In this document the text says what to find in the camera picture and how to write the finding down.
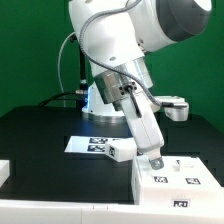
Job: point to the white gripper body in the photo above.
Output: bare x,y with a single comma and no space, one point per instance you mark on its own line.
144,127

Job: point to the white cabinet box body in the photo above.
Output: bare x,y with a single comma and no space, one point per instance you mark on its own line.
178,196

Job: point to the white front border rail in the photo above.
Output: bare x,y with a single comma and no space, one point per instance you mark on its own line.
36,212

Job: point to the black camera on stand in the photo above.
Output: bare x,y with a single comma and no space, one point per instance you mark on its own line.
82,65

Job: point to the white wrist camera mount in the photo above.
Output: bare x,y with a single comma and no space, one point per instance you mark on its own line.
175,107

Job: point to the white paper with markers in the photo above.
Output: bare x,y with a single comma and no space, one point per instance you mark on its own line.
84,144

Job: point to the white cabinet door panel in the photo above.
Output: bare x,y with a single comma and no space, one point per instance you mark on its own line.
190,171

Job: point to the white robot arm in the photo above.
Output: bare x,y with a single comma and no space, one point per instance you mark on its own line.
115,35

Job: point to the small white cabinet door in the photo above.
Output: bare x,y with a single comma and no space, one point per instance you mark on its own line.
146,177

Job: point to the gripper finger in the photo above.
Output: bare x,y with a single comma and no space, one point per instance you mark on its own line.
156,163

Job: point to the white border rail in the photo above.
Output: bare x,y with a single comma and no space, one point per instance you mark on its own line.
4,171
36,212

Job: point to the white left border rail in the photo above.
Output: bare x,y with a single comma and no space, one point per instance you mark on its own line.
4,171

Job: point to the white cabinet top block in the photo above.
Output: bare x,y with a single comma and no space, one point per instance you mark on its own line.
121,150

